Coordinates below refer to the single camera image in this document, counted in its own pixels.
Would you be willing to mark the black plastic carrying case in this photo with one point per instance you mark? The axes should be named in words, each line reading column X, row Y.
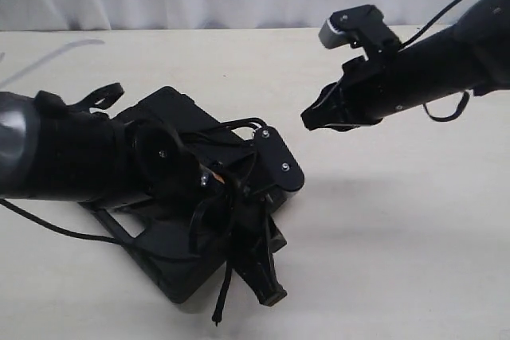
column 156, row 232

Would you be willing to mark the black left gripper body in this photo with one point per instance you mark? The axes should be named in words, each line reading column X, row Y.
column 231, row 204

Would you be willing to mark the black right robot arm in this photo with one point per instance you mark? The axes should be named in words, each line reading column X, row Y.
column 470, row 57

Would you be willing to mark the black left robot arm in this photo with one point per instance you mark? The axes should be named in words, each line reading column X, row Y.
column 182, row 193

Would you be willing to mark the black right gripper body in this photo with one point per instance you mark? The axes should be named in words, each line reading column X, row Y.
column 362, row 96

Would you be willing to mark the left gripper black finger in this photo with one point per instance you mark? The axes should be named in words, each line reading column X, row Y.
column 254, row 263

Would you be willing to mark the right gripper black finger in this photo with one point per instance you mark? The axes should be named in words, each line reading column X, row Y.
column 324, row 112

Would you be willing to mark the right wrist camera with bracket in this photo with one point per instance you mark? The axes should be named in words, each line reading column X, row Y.
column 360, row 27

